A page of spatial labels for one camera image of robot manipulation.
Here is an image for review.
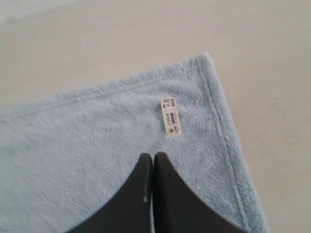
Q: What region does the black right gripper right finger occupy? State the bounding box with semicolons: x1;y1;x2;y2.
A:
153;152;245;233

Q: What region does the light blue fluffy towel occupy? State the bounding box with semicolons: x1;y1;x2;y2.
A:
0;54;269;233

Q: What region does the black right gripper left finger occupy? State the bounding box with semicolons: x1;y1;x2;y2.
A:
68;153;153;233

